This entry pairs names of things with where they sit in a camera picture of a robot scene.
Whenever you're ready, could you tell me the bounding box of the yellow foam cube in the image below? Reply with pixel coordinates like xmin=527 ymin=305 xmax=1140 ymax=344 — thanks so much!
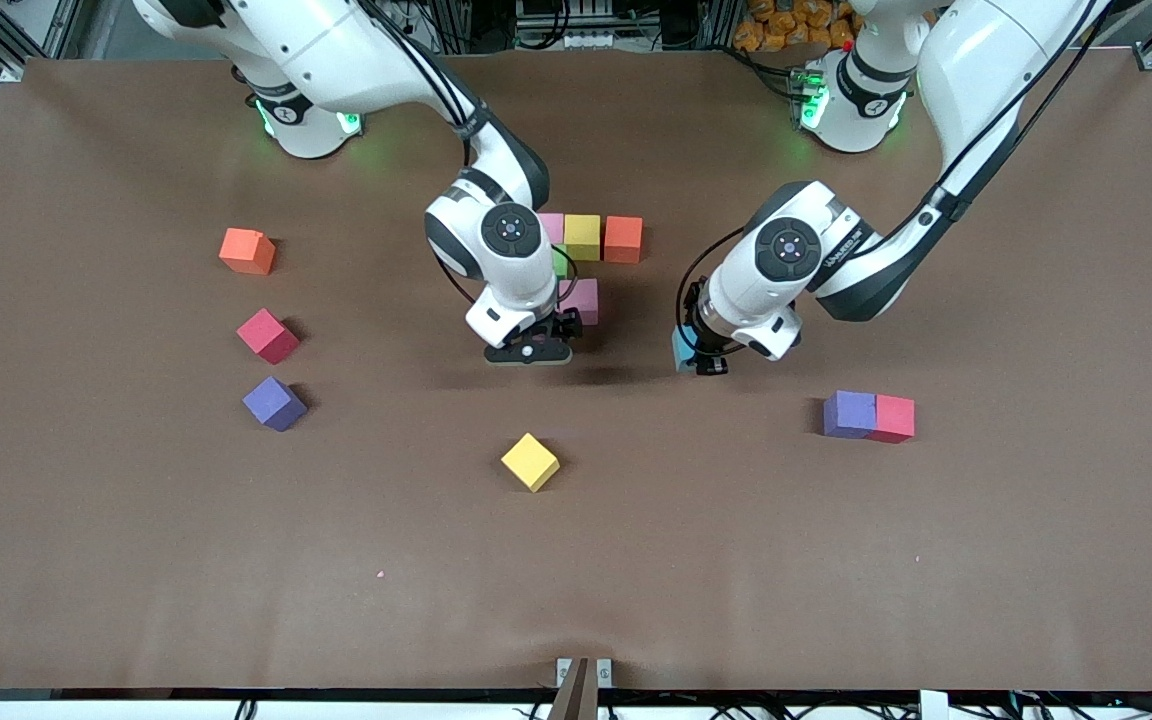
xmin=563 ymin=213 xmax=603 ymax=263
xmin=500 ymin=432 xmax=562 ymax=494

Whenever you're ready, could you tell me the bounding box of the orange foam cube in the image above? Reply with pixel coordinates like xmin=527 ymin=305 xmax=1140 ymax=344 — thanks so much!
xmin=218 ymin=227 xmax=277 ymax=277
xmin=603 ymin=215 xmax=645 ymax=265

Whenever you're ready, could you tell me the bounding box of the purple foam cube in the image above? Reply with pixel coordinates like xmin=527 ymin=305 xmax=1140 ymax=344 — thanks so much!
xmin=241 ymin=375 xmax=309 ymax=433
xmin=822 ymin=389 xmax=879 ymax=440

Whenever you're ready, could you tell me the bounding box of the red foam cube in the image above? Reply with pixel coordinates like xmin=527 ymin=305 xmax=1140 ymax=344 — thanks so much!
xmin=868 ymin=394 xmax=917 ymax=445
xmin=235 ymin=307 xmax=301 ymax=366

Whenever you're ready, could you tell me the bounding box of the brown table cover mat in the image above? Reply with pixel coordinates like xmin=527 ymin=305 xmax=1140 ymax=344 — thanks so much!
xmin=0 ymin=48 xmax=1152 ymax=693

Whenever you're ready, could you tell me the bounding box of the slim white power strip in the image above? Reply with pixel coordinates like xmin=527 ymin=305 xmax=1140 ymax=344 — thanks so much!
xmin=516 ymin=28 xmax=619 ymax=51

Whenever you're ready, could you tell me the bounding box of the bag of orange snacks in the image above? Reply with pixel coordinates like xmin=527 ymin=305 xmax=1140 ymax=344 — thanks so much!
xmin=733 ymin=0 xmax=859 ymax=53

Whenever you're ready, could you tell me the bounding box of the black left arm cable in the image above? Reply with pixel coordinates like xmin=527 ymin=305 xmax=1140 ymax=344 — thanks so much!
xmin=676 ymin=228 xmax=747 ymax=361

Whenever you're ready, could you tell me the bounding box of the table edge clamp bracket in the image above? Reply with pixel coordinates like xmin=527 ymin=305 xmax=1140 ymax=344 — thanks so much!
xmin=556 ymin=657 xmax=613 ymax=720

